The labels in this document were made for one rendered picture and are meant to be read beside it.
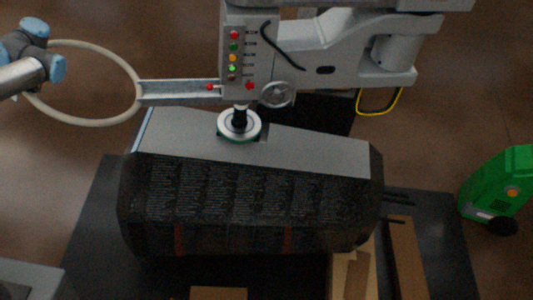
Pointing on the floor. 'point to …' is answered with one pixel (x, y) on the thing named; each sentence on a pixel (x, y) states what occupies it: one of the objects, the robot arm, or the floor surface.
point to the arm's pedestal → (38, 279)
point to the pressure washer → (499, 190)
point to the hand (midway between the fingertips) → (19, 96)
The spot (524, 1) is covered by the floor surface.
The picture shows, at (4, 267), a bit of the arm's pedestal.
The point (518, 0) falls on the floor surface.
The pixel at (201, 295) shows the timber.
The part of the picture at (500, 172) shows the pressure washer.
